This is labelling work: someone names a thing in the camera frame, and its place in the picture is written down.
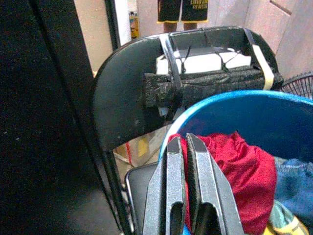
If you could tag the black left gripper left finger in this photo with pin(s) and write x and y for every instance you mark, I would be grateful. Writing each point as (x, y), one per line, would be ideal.
(160, 195)

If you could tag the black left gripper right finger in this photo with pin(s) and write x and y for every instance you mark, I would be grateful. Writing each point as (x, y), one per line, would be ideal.
(212, 195)

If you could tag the red cloth garment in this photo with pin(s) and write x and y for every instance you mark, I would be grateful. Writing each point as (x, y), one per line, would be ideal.
(247, 181)

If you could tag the cardboard box with red print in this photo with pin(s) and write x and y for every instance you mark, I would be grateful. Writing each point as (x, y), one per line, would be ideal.
(139, 149)

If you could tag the teal and yellow garment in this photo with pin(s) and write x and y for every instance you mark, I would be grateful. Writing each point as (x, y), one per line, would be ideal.
(286, 220)

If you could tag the blue checked garment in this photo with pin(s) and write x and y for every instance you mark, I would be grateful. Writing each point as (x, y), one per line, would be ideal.
(294, 181)

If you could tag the blue plastic laundry basin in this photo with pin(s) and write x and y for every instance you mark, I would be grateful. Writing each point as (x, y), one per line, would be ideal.
(256, 117)

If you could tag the black folding chair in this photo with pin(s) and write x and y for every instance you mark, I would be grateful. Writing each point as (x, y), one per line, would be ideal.
(117, 98)

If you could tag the black foam block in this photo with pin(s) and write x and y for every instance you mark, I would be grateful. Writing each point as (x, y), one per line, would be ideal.
(203, 84)

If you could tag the large black panel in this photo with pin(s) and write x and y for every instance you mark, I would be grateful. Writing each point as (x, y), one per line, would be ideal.
(44, 117)

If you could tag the black electric fan grille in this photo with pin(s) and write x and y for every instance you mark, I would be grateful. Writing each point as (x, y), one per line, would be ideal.
(299, 85)

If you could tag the yellow printed package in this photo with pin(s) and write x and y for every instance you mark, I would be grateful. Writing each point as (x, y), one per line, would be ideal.
(134, 24)

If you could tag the beige wooden door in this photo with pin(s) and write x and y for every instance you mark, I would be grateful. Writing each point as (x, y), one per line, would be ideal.
(281, 31)

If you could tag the person in black shorts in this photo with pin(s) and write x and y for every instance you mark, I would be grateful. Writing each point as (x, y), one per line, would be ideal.
(182, 12)

